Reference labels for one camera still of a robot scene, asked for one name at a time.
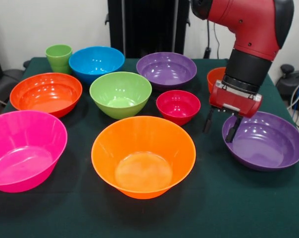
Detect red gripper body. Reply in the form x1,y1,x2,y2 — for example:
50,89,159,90
208,79,263,119

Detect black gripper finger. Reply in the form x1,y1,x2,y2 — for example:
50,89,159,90
225,114,244,144
203,106,215,133

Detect purple bowl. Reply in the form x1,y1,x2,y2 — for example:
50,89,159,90
221,111,299,172
136,52,198,91

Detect small red-orange bowl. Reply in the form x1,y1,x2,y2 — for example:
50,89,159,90
206,66,227,94

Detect small crimson bowl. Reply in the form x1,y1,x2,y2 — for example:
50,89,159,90
156,90,201,126

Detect dark green tablecloth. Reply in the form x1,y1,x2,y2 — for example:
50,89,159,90
0,57,299,238

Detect green bowl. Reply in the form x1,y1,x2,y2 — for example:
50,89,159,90
89,71,152,120

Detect blue bowl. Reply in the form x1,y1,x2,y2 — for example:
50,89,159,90
68,46,126,85

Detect green cup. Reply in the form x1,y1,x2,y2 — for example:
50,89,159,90
45,44,73,75

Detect large red-orange bowl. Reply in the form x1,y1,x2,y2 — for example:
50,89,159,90
9,72,83,119

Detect pink bowl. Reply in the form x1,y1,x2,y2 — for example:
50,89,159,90
0,110,68,193

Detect black hanging cable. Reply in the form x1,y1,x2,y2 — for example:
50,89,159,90
203,19,212,60

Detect tangle of cables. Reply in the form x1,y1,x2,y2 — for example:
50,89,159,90
287,78,299,136

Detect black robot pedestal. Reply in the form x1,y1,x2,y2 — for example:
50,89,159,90
105,0,191,59

